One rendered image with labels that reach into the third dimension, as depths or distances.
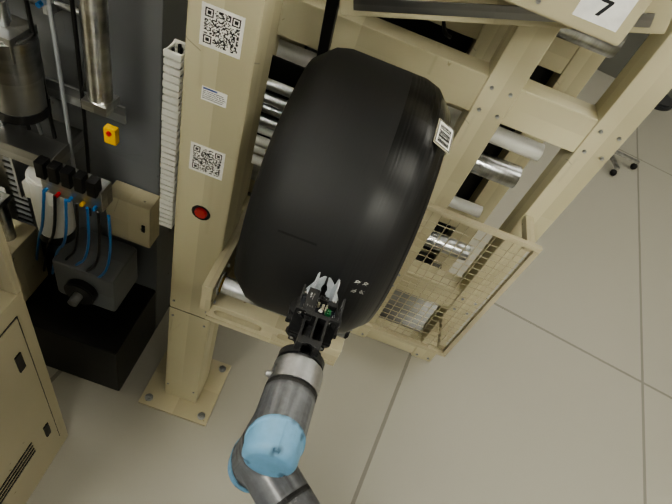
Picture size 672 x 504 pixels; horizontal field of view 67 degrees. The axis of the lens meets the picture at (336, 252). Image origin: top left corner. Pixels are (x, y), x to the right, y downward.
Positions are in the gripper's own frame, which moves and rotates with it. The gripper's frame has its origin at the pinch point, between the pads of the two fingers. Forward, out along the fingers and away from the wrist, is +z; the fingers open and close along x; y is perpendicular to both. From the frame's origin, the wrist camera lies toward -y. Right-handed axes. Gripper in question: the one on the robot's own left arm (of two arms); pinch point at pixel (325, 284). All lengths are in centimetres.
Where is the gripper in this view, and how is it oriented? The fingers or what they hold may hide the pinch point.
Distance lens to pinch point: 91.2
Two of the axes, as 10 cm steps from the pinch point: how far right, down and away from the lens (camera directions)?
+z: 2.0, -6.2, 7.5
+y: 2.9, -7.0, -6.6
